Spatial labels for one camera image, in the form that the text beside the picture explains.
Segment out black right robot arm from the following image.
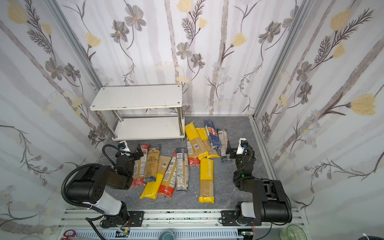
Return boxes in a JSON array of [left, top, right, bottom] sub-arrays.
[[226, 140, 293, 226]]

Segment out yellow pastatime pack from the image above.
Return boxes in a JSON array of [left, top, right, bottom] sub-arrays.
[[199, 158, 215, 204], [197, 128, 219, 159]]

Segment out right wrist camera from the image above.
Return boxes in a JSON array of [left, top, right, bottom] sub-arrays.
[[237, 138, 248, 155]]

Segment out yellow-top spaghetti pack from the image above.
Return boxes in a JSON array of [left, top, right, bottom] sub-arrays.
[[185, 122, 208, 160]]

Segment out blue clear label spaghetti pack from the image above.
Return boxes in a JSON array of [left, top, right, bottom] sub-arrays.
[[176, 148, 189, 191]]

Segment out green glass bowl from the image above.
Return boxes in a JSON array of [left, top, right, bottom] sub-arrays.
[[280, 225, 308, 240]]

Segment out blue Barilla spaghetti pack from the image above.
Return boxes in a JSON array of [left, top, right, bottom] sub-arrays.
[[204, 119, 221, 150]]

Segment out yellow Pastatime pack rear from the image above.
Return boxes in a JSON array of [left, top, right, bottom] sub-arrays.
[[197, 128, 219, 159]]

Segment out red handled scissors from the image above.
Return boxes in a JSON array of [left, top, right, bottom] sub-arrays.
[[61, 230, 76, 240]]

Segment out white two-tier shelf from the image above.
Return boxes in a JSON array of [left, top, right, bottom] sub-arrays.
[[90, 84, 185, 142]]

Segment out dark blue-top spaghetti pack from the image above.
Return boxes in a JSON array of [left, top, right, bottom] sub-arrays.
[[144, 144, 161, 184]]

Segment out yellow-end spaghetti pack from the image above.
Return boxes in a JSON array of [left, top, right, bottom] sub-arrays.
[[140, 156, 172, 200]]

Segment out small red-end spaghetti pack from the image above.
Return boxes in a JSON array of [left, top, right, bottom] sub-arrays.
[[187, 140, 200, 167]]

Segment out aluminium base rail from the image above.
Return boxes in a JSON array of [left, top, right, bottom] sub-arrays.
[[51, 209, 311, 240]]

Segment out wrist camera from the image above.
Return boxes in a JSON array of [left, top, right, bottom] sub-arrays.
[[118, 141, 131, 154], [237, 138, 248, 155]]

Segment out clear blue-end spaghetti pack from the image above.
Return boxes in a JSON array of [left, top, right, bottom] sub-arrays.
[[218, 129, 232, 163]]

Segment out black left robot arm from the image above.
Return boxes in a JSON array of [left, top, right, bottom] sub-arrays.
[[61, 141, 144, 229]]

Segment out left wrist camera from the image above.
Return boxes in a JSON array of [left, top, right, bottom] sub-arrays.
[[118, 141, 131, 154]]

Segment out yellow Pastatime pack front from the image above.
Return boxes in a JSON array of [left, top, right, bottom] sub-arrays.
[[199, 158, 215, 204]]

